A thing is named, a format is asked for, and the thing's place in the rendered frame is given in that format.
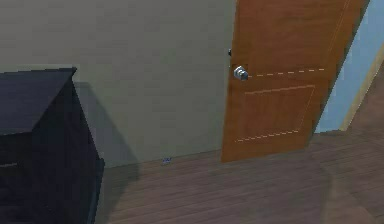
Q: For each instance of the small blue floor object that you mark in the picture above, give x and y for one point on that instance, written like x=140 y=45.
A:
x=167 y=160

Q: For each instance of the brown wooden room door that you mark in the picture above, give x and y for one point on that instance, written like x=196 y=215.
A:
x=283 y=100

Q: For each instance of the small black door knob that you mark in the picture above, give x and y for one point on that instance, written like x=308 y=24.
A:
x=229 y=52

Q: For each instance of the black chest of drawers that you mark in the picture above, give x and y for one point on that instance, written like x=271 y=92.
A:
x=43 y=140

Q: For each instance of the silver round door knob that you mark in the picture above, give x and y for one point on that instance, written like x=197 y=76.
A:
x=240 y=73

